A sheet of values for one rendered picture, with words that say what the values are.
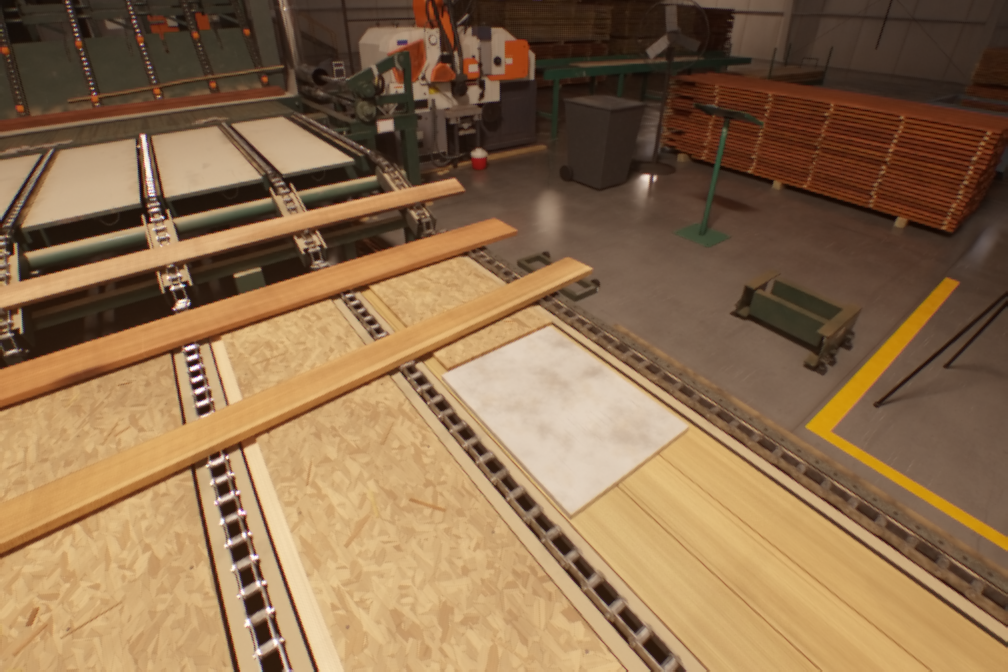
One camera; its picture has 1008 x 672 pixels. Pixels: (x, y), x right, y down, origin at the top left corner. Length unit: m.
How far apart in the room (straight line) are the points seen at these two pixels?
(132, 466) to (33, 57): 6.11
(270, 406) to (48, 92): 5.79
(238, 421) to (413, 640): 0.77
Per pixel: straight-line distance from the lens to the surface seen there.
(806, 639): 1.25
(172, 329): 2.04
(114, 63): 7.07
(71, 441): 1.81
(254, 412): 1.52
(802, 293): 3.68
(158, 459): 1.52
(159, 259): 2.52
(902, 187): 6.23
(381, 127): 4.91
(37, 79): 7.07
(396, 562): 1.17
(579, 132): 5.71
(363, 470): 1.33
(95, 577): 1.43
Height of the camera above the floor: 1.85
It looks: 32 degrees down
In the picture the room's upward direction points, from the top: straight up
